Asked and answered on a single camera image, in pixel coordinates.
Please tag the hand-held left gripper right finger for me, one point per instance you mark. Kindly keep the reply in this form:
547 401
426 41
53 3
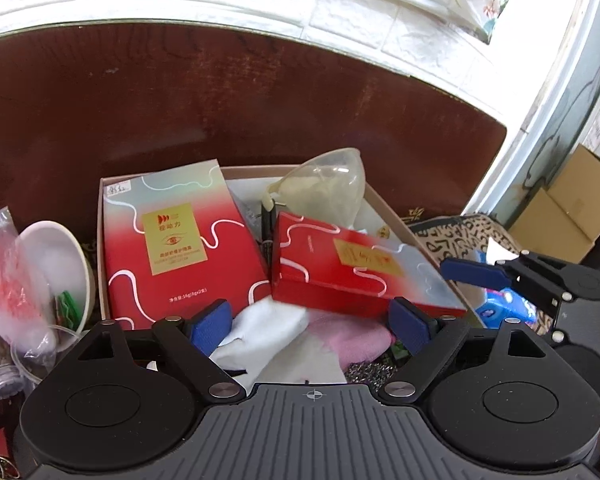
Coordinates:
411 327

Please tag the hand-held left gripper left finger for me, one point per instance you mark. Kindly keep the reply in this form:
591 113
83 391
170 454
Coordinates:
209 324

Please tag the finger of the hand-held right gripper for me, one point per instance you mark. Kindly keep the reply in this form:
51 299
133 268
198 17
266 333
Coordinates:
467 270

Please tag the red and silver carton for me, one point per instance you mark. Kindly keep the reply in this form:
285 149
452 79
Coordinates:
340 270
180 240

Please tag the tan cardboard box container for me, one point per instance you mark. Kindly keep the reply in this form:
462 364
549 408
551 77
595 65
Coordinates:
365 212

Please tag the leopard print cloth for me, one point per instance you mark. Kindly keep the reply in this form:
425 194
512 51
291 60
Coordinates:
450 237

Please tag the blue toy packet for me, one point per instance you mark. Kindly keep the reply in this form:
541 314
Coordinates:
505 307

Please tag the pink cloth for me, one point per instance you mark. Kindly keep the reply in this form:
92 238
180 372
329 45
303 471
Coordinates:
347 340

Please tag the white cloth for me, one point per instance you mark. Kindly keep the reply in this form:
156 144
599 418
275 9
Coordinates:
275 340

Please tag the brown cardboard carton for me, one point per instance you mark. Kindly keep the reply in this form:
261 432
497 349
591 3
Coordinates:
560 210

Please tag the black pen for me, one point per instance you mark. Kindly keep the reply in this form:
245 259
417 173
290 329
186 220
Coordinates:
267 230

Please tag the green clip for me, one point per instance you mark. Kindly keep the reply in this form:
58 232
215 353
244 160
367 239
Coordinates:
69 310

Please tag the clear plastic bag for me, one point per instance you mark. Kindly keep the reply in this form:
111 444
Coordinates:
325 185

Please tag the white paper bowl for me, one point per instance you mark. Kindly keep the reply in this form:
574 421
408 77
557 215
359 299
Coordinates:
50 260

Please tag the clear plastic cup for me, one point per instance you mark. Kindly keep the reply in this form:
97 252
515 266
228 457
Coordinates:
35 360

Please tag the clear bag with red print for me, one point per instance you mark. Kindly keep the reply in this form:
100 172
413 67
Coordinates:
5 280

